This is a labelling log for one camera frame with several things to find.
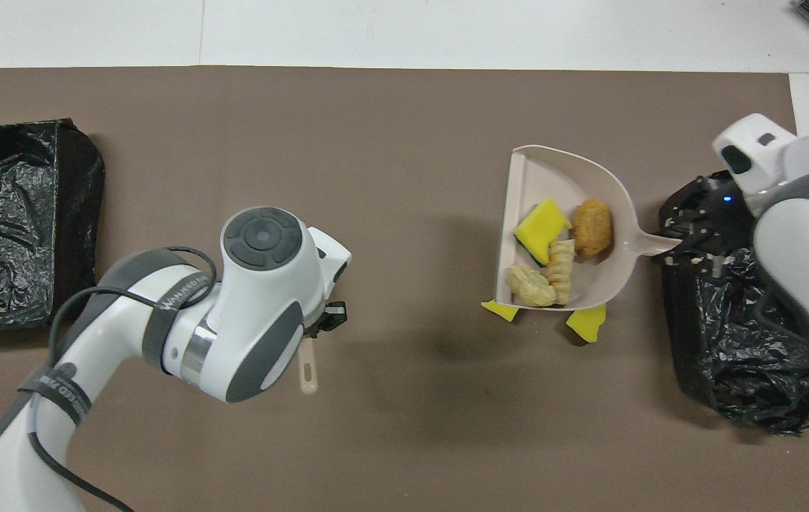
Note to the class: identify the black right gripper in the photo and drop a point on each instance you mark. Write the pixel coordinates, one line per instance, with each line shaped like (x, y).
(728, 220)

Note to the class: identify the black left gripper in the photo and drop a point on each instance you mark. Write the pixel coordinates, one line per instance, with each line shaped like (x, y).
(326, 323)

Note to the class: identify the beige hand brush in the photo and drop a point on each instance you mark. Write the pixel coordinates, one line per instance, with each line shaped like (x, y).
(309, 377)

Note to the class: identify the brown bread roll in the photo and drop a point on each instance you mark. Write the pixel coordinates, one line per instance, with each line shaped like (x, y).
(593, 227)

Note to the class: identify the striped orange croissant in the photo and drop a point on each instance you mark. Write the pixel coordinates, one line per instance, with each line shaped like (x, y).
(561, 274)

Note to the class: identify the yellow sponge piece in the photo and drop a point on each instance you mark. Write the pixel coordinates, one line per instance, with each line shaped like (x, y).
(500, 310)
(587, 325)

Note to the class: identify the beige plastic dustpan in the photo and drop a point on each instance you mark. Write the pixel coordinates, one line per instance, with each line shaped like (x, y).
(561, 178)

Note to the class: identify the yellow sponge with green side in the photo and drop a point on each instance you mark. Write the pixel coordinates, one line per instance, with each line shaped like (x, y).
(543, 224)

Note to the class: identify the pale bread piece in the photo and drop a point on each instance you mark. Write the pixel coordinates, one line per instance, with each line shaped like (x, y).
(529, 286)

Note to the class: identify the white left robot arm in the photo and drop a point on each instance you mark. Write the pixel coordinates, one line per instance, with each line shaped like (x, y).
(255, 320)

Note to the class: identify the left black trash bag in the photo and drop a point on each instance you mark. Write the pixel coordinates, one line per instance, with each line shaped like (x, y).
(731, 355)

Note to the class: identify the black trash bag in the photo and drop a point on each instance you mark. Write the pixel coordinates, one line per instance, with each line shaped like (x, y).
(13, 227)
(731, 355)

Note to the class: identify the right black trash bag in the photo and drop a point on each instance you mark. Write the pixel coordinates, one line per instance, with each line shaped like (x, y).
(13, 227)

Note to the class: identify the brown table mat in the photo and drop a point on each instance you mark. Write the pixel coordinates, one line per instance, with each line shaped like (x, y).
(234, 142)

